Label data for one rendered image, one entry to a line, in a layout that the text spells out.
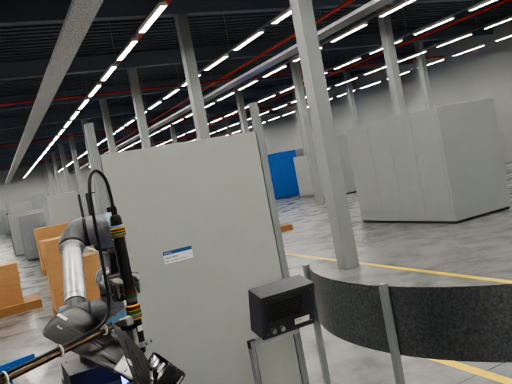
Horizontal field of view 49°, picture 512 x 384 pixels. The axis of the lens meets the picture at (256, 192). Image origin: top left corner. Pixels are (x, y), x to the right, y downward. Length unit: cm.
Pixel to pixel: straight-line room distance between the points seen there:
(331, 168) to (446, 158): 336
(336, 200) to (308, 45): 231
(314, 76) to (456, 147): 393
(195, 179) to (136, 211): 45
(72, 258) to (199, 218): 171
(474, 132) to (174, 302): 889
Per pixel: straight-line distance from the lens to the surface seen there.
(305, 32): 859
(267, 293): 232
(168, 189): 369
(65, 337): 172
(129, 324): 176
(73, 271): 214
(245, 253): 391
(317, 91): 845
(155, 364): 170
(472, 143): 1167
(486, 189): 1186
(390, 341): 337
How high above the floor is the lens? 174
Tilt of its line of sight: 2 degrees down
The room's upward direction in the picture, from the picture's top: 11 degrees counter-clockwise
